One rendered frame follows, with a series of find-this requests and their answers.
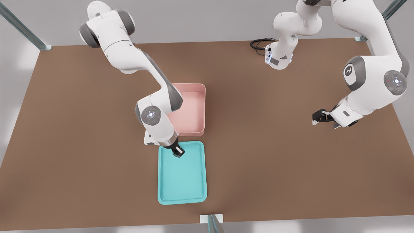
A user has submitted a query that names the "pale blue-green tray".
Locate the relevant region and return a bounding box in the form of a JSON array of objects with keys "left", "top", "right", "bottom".
[{"left": 158, "top": 141, "right": 207, "bottom": 205}]

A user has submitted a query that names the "pink open box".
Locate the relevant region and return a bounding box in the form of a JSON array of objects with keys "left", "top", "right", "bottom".
[{"left": 167, "top": 83, "right": 206, "bottom": 137}]

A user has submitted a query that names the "silver frame post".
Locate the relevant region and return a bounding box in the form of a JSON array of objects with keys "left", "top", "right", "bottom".
[
  {"left": 200, "top": 214, "right": 225, "bottom": 233},
  {"left": 0, "top": 3, "right": 52, "bottom": 51},
  {"left": 354, "top": 0, "right": 407, "bottom": 42}
]

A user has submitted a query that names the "black cable loop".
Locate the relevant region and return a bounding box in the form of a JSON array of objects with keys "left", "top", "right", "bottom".
[{"left": 250, "top": 38, "right": 276, "bottom": 58}]

